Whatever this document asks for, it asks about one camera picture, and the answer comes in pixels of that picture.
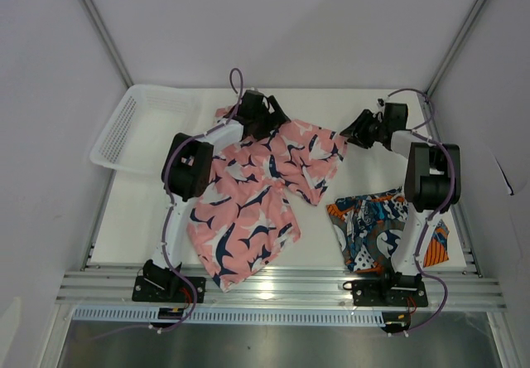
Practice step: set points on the pink star patterned shorts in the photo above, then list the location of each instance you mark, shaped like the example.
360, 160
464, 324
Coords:
243, 220

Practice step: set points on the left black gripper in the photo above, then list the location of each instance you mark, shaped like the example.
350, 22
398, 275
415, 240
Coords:
274, 121

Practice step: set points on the right aluminium frame post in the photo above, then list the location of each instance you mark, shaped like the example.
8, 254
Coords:
457, 43

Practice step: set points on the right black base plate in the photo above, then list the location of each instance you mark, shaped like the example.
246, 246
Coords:
387, 290

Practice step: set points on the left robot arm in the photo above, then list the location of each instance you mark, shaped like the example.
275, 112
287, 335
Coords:
186, 175

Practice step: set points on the aluminium mounting rail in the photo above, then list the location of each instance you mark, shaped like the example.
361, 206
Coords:
278, 288

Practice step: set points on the white slotted cable duct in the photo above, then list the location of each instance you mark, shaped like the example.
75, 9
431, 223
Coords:
224, 315

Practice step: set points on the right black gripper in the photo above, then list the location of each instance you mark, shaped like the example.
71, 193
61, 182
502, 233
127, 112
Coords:
356, 131

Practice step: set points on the left aluminium frame post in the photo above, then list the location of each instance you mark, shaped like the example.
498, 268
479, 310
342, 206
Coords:
106, 40

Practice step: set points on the blue orange patterned shorts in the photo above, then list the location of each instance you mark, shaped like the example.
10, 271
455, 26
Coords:
369, 228

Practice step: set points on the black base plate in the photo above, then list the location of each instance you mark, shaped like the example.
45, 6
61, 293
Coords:
146, 291
387, 290

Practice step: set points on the aluminium frame post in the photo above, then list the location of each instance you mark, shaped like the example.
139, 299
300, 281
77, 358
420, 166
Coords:
457, 43
106, 40

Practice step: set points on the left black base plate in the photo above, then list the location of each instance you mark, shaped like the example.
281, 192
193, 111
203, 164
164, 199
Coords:
146, 291

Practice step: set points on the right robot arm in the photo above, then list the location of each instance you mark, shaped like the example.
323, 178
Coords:
432, 181

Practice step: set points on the white plastic basket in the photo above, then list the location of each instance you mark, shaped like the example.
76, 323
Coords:
139, 132

